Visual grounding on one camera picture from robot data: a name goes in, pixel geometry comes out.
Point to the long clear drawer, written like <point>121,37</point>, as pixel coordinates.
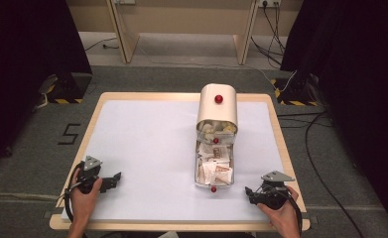
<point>214,162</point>

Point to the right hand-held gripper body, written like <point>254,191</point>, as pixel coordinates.
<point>274,195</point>

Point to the clear drawer with crumpled wrappers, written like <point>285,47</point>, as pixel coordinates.
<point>216,134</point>

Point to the white wall socket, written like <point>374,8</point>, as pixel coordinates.
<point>124,1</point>
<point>269,2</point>

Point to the crumpled white yellow wrappers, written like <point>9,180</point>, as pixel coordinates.
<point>216,127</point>

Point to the wooden table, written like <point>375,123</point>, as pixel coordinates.
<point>188,96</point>

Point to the black curtain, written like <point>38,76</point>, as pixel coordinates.
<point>357,82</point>
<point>23,66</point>

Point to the person's left hand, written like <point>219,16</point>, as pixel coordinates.
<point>84,201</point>

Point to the pile of paper packets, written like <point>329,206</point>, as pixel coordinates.
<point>214,167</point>

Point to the white table mat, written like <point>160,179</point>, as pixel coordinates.
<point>148,158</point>

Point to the person's right hand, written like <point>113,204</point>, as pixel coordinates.
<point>285,216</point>

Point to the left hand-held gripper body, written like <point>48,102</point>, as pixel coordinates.
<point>89,172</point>

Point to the black stand base striped tape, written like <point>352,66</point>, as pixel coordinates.
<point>69,87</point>
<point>295,92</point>

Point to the wooden desk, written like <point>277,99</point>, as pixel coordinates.
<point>128,39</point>

